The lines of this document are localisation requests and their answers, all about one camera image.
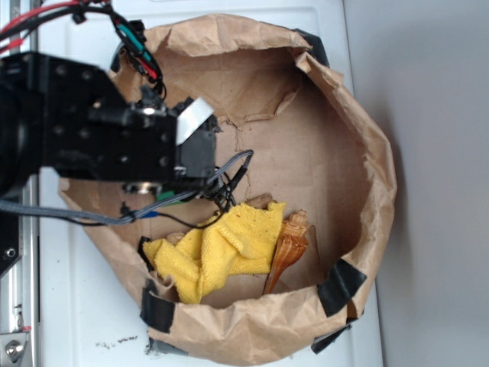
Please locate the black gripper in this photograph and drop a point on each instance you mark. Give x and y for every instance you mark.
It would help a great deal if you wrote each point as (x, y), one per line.
(147, 142)

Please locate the green rectangular block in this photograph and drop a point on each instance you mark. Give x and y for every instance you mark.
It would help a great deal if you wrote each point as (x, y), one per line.
(170, 198)

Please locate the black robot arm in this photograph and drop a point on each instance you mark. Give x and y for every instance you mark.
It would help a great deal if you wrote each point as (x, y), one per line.
(72, 118)

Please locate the yellow microfibre cloth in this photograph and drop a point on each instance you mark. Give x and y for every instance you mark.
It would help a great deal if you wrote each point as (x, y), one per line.
(243, 241)

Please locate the small brown wood piece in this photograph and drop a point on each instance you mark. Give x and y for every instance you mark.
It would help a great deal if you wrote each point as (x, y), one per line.
(261, 202)

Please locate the brown spiral seashell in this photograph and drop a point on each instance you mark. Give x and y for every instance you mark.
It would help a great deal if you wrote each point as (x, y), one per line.
(291, 245)

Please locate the brown paper bag bin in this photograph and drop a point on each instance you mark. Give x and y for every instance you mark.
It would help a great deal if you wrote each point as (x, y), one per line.
(315, 148)

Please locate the metal frame rail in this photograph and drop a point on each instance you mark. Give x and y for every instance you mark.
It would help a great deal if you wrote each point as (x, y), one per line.
(20, 315)

